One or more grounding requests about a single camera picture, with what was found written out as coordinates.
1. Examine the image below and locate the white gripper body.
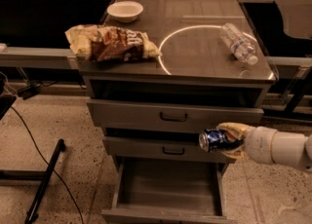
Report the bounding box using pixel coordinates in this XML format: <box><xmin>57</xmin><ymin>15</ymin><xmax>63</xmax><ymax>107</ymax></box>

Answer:
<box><xmin>244</xmin><ymin>127</ymin><xmax>278</xmax><ymax>165</ymax></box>

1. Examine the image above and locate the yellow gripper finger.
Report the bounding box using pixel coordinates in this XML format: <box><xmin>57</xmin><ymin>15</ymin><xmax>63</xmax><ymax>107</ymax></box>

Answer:
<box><xmin>222</xmin><ymin>146</ymin><xmax>248</xmax><ymax>160</ymax></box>
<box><xmin>217</xmin><ymin>122</ymin><xmax>253</xmax><ymax>139</ymax></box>

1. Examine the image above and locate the blue pepsi can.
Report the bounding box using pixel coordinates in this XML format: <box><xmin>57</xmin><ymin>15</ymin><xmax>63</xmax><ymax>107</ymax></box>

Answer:
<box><xmin>199</xmin><ymin>130</ymin><xmax>243</xmax><ymax>152</ymax></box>

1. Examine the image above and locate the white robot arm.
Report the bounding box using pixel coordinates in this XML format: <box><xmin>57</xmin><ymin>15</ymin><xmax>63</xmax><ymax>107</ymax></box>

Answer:
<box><xmin>217</xmin><ymin>122</ymin><xmax>312</xmax><ymax>172</ymax></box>

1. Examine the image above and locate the grey drawer cabinet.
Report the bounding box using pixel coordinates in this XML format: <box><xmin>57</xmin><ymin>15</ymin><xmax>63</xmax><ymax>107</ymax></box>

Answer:
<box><xmin>76</xmin><ymin>0</ymin><xmax>277</xmax><ymax>224</ymax></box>

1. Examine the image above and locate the grey bottom drawer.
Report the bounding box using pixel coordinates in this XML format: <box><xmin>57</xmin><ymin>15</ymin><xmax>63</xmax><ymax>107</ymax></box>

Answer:
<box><xmin>101</xmin><ymin>158</ymin><xmax>237</xmax><ymax>224</ymax></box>

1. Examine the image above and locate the grey drawer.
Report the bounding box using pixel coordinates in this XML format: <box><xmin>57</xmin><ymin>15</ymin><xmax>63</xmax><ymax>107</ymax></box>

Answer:
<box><xmin>101</xmin><ymin>158</ymin><xmax>237</xmax><ymax>224</ymax></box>
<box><xmin>87</xmin><ymin>99</ymin><xmax>263</xmax><ymax>133</ymax></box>
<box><xmin>103</xmin><ymin>136</ymin><xmax>235</xmax><ymax>164</ymax></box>

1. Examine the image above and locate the grey top drawer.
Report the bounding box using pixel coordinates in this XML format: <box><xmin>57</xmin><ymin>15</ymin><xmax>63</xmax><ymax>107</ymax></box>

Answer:
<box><xmin>87</xmin><ymin>99</ymin><xmax>263</xmax><ymax>133</ymax></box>

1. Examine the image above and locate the grey middle drawer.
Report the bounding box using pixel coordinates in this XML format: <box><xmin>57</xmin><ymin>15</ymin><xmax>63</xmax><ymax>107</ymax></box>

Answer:
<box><xmin>103</xmin><ymin>136</ymin><xmax>235</xmax><ymax>164</ymax></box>

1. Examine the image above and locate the clear plastic water bottle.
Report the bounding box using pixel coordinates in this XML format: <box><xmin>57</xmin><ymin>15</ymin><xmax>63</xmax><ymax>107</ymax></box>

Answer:
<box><xmin>219</xmin><ymin>23</ymin><xmax>258</xmax><ymax>65</ymax></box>

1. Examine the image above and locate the brown yellow chip bag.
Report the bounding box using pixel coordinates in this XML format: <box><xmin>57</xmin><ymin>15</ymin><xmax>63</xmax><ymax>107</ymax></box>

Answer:
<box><xmin>65</xmin><ymin>24</ymin><xmax>162</xmax><ymax>62</ymax></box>

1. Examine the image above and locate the white paper bowl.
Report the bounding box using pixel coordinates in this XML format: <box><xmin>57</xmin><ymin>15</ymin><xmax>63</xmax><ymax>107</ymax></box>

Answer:
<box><xmin>107</xmin><ymin>1</ymin><xmax>143</xmax><ymax>23</ymax></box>

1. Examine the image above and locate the black metal stand leg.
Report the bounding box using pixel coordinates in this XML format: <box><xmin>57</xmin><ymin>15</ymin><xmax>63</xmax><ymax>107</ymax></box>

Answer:
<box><xmin>0</xmin><ymin>139</ymin><xmax>66</xmax><ymax>224</ymax></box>

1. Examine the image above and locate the grey left side bench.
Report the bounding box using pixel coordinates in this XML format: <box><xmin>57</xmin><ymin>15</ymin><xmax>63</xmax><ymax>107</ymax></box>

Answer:
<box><xmin>0</xmin><ymin>43</ymin><xmax>78</xmax><ymax>69</ymax></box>

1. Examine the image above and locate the black floor cable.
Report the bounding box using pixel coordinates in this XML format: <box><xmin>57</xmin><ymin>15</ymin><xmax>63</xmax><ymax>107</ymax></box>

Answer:
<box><xmin>9</xmin><ymin>105</ymin><xmax>85</xmax><ymax>224</ymax></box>

